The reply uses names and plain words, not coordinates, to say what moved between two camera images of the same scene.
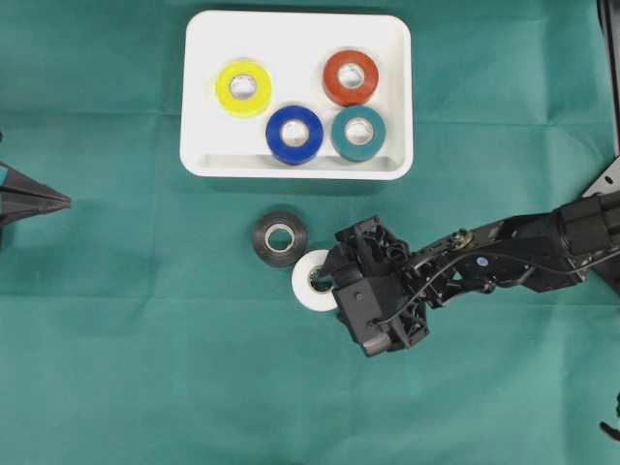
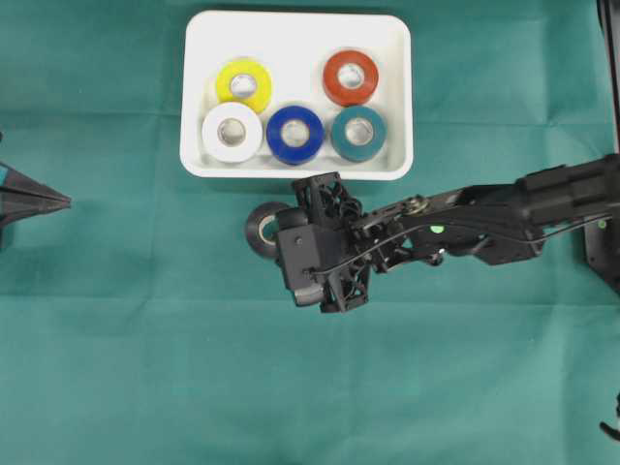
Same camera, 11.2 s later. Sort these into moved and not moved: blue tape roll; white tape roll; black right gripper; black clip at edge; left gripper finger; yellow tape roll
Moved: black right gripper; white tape roll
Not moved: blue tape roll; left gripper finger; black clip at edge; yellow tape roll
